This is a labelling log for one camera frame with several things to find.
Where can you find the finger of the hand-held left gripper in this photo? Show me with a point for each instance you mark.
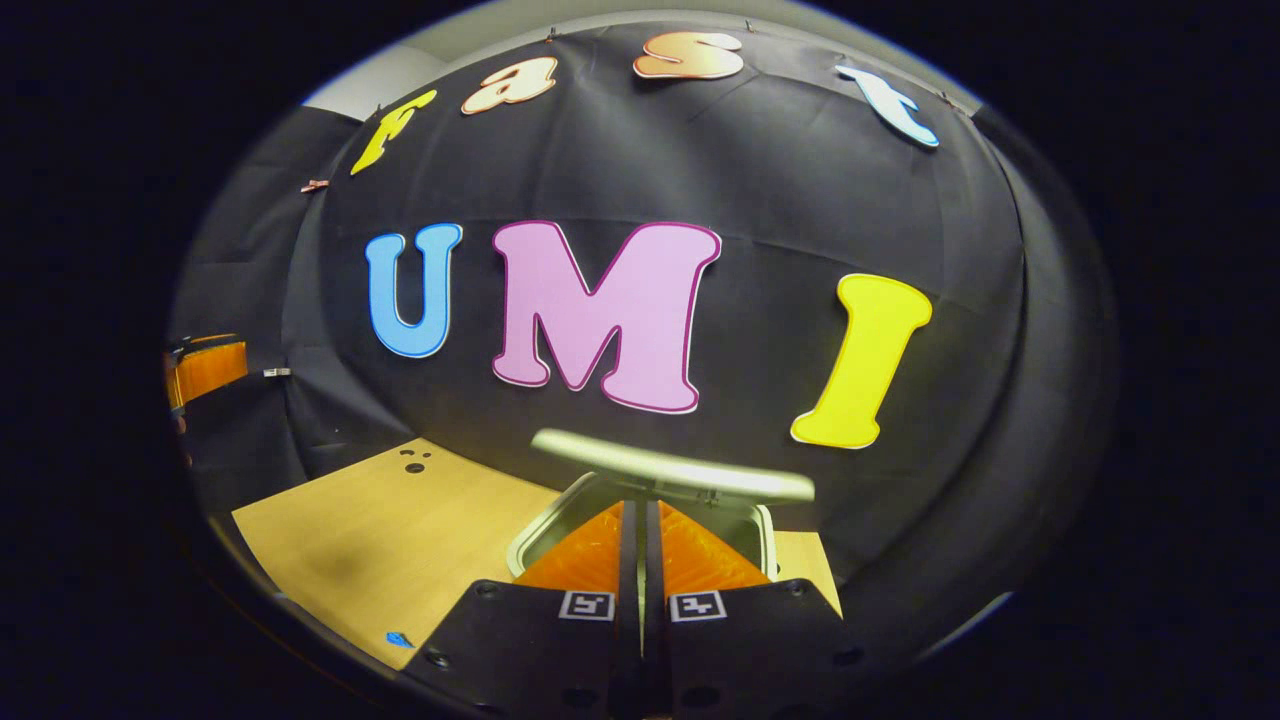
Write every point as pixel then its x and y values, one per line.
pixel 205 370

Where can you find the blue paper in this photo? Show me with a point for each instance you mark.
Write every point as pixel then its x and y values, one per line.
pixel 400 639

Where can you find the green desktop garbage bin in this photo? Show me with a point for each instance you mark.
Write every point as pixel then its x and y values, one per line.
pixel 680 468

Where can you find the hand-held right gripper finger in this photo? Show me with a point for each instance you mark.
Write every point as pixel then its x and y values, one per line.
pixel 653 560
pixel 629 560

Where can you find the wooden desktop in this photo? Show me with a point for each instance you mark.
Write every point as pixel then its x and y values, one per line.
pixel 380 530

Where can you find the black backdrop cloth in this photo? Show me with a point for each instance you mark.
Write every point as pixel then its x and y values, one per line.
pixel 800 200

